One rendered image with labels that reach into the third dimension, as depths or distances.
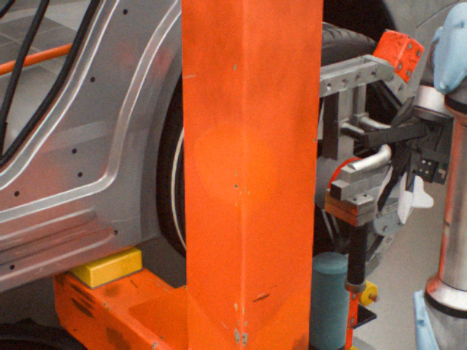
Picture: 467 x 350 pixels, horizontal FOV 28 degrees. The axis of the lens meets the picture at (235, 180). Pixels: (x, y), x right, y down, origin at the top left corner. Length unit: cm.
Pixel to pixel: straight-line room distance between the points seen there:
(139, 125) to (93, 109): 11
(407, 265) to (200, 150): 209
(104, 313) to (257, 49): 82
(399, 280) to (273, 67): 210
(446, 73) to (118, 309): 103
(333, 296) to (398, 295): 133
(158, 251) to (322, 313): 160
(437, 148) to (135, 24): 66
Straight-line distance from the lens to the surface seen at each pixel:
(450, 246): 132
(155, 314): 189
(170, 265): 350
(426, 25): 254
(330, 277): 203
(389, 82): 214
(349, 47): 214
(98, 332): 209
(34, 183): 192
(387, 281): 345
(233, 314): 161
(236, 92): 143
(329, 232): 232
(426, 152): 170
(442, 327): 136
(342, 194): 183
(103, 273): 208
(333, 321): 209
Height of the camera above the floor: 176
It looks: 25 degrees down
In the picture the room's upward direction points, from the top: straight up
